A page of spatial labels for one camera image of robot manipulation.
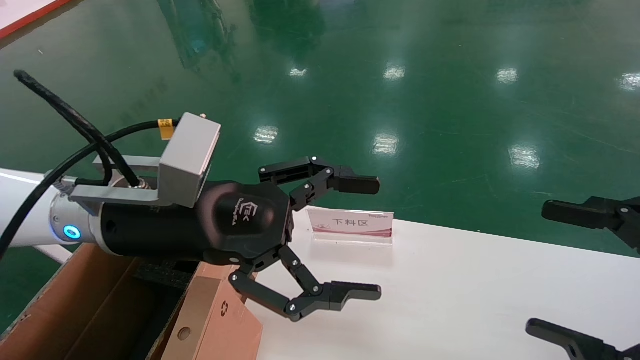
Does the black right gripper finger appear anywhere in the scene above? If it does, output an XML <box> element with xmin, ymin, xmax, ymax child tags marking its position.
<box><xmin>525</xmin><ymin>318</ymin><xmax>640</xmax><ymax>360</ymax></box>
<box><xmin>541</xmin><ymin>196</ymin><xmax>640</xmax><ymax>251</ymax></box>

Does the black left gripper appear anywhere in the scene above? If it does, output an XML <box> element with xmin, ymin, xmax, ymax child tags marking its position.
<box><xmin>97</xmin><ymin>179</ymin><xmax>294</xmax><ymax>267</ymax></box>

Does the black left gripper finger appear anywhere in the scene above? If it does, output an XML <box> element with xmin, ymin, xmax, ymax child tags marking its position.
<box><xmin>229</xmin><ymin>244</ymin><xmax>382</xmax><ymax>322</ymax></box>
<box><xmin>258</xmin><ymin>156</ymin><xmax>381</xmax><ymax>212</ymax></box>

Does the small cardboard box recycling symbol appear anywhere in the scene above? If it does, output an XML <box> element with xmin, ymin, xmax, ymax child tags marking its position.
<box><xmin>161</xmin><ymin>262</ymin><xmax>264</xmax><ymax>360</ymax></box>

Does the large open cardboard box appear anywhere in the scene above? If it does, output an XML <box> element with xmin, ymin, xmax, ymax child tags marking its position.
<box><xmin>0</xmin><ymin>243</ymin><xmax>201</xmax><ymax>360</ymax></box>

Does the clear acrylic table sign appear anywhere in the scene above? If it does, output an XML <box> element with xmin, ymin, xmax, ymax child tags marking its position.
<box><xmin>306</xmin><ymin>207</ymin><xmax>395</xmax><ymax>246</ymax></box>

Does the black foam insert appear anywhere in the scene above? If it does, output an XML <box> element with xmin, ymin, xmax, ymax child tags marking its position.
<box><xmin>132</xmin><ymin>257</ymin><xmax>201</xmax><ymax>292</ymax></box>

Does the white pipe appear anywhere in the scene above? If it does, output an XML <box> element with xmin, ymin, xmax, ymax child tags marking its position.
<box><xmin>35</xmin><ymin>245</ymin><xmax>72</xmax><ymax>265</ymax></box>

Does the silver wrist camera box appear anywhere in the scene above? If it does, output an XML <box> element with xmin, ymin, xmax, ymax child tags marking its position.
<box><xmin>70</xmin><ymin>112</ymin><xmax>222</xmax><ymax>209</ymax></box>

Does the thin black cable yellow tag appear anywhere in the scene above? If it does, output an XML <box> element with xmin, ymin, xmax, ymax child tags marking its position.
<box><xmin>0</xmin><ymin>117</ymin><xmax>181</xmax><ymax>261</ymax></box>

